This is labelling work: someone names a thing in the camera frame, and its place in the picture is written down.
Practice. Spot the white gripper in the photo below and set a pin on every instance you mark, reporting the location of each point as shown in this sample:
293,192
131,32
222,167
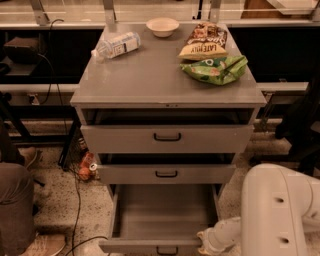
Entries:
211,240

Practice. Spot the grey bottom drawer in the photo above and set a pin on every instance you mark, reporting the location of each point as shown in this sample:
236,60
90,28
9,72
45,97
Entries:
160,220

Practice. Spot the grey drawer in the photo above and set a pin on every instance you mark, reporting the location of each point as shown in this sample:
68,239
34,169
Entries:
160,220
157,168
166,131

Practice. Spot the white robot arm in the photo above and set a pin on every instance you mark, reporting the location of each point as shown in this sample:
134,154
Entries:
278,207

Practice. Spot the grey middle drawer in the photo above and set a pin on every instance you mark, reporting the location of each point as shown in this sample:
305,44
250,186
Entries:
157,168

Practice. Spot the grey metal drawer cabinet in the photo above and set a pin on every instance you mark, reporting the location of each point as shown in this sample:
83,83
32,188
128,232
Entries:
151,78

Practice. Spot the grey top drawer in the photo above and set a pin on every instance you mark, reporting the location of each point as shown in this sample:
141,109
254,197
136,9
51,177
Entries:
166,131

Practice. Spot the orange objects on floor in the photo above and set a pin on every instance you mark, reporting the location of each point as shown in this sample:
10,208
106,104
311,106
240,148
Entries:
87,167

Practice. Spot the black office chair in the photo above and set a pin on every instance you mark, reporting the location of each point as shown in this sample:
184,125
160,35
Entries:
300,127

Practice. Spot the tan sneaker near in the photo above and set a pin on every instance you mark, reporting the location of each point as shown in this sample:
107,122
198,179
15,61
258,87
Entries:
46,245

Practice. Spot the tan sneaker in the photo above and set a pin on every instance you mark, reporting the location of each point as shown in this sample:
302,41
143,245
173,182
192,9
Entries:
29,155
46,245

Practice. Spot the green snack bag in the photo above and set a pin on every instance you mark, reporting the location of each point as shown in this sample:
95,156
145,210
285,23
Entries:
217,71

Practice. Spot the person leg brown trousers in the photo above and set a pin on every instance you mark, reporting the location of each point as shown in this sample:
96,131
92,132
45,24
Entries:
16,199

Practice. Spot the tan sneaker far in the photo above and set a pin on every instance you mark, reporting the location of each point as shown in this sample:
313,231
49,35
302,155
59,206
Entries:
29,155

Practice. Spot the brown yellow chip bag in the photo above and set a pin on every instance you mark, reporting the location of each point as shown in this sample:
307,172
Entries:
207,40

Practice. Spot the clear plastic water bottle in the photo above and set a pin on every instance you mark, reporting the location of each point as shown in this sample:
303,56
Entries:
117,46

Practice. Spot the white ceramic bowl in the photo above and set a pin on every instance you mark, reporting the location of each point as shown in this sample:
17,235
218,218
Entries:
162,27

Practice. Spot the black box on shelf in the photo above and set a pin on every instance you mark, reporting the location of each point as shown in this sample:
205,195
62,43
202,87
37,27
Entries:
23,50

